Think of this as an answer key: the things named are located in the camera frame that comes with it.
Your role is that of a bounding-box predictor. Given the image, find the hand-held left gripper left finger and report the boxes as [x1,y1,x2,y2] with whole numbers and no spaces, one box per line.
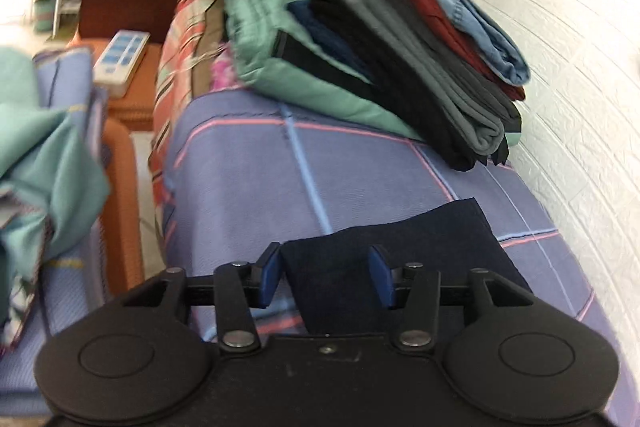
[122,242,282,354]

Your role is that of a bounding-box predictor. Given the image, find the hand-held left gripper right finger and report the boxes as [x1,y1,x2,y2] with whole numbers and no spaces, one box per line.
[368,245,534,351]

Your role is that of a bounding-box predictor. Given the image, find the dark navy pants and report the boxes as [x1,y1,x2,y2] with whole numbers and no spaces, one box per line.
[281,198,532,337]

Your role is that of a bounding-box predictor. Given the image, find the grey folded pants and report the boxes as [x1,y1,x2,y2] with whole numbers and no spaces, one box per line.
[325,0,507,158]

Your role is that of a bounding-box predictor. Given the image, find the black folded pants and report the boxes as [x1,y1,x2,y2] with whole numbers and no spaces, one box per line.
[309,0,511,172]

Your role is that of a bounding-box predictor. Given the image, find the charcoal folded pants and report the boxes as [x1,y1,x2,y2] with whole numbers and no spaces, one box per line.
[357,0,524,134]

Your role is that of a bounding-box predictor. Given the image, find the purple plaid bed sheet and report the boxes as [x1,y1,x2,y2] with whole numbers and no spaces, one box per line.
[162,89,640,427]

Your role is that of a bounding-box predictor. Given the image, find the blue plaid cloth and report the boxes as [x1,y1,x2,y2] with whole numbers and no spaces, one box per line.
[0,46,113,419]

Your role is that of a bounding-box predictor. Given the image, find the pink floral cloth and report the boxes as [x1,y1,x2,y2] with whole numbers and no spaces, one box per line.
[209,46,243,94]

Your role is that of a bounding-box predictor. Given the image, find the orange wooden nightstand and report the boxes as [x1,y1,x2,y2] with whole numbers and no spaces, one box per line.
[74,38,167,138]

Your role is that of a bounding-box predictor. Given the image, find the stack of folded clothes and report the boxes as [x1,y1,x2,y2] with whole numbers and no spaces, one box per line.
[215,0,522,148]

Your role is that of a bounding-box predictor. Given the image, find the striped red plaid quilt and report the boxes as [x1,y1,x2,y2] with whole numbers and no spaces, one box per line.
[151,0,237,253]

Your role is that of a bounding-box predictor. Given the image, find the navy folded garment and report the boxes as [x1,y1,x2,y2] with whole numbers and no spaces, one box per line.
[286,0,373,84]

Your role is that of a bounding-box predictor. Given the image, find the loose green cloth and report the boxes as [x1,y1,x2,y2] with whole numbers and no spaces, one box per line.
[0,47,112,348]

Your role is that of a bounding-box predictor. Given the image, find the white remote control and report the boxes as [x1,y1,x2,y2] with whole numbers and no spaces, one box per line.
[91,30,152,98]

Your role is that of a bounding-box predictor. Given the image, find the light blue folded garment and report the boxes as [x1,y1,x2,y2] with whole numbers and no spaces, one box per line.
[414,0,532,86]

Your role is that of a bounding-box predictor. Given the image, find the orange wooden bed frame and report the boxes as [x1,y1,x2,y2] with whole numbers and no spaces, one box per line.
[101,119,147,294]

